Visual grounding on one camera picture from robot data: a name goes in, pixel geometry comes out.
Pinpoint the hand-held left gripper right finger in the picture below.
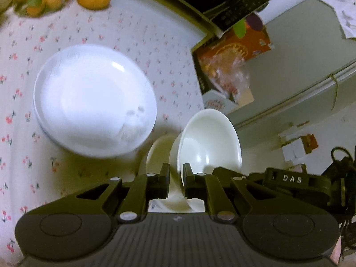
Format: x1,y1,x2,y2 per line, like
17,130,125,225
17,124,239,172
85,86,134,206
182,163,281,223

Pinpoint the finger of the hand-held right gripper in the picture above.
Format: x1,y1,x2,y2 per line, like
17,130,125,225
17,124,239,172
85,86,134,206
213,166,259,185

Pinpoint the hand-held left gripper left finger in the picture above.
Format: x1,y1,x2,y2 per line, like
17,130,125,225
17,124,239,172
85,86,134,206
76,163,171,223

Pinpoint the cream bowl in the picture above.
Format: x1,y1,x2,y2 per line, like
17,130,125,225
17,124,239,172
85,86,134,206
138,134,180,178

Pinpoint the white bowl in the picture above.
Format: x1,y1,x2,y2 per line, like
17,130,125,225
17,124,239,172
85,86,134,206
170,109,242,209

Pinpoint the white plate with faint flowers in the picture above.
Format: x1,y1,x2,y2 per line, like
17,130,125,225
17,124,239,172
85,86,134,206
33,44,158,159

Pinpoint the small white box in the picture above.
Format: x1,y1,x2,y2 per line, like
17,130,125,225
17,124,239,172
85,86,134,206
202,90,240,114

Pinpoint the clear plastic bag of oranges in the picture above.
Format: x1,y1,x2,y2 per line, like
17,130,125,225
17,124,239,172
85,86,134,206
199,53,255,103

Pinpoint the white refrigerator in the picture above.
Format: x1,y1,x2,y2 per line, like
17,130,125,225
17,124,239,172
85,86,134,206
225,0,356,128

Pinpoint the red gift box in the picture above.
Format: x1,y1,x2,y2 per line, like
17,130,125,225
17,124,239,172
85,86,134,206
192,12,271,70

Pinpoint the cherry print tablecloth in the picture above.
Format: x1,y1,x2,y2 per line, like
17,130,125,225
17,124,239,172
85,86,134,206
0,0,212,256

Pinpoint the black microwave oven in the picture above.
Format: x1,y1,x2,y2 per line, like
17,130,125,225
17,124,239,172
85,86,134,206
145,0,276,38

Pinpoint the white paper sheet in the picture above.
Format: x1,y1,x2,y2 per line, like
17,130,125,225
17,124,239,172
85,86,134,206
318,0,356,39

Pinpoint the black cable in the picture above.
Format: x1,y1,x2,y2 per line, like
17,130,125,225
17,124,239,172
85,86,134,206
330,147,356,173

